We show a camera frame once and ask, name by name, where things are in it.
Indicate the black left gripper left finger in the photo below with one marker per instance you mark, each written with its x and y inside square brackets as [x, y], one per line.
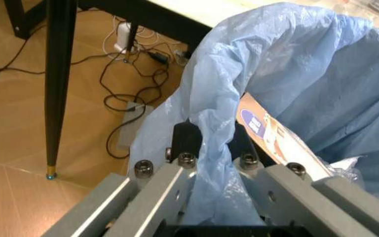
[163, 195]

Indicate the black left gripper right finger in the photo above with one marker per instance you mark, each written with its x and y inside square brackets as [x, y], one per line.
[295, 195]

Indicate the blue plastic trash bag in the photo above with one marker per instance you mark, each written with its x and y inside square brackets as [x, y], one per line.
[308, 74]

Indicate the printed cardboard snack box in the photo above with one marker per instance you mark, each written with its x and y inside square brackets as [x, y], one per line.
[275, 138]

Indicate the clear crumpled plastic wrapper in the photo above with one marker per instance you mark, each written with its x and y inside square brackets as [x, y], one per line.
[351, 170]

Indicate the black power brick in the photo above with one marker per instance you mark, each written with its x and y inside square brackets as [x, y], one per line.
[158, 56]

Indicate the black tapered table leg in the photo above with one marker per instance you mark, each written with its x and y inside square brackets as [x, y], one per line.
[57, 81]

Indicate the white power adapter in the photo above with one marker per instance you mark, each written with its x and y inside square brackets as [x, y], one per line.
[122, 34]

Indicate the black table frame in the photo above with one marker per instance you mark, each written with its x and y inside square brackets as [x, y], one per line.
[163, 22]

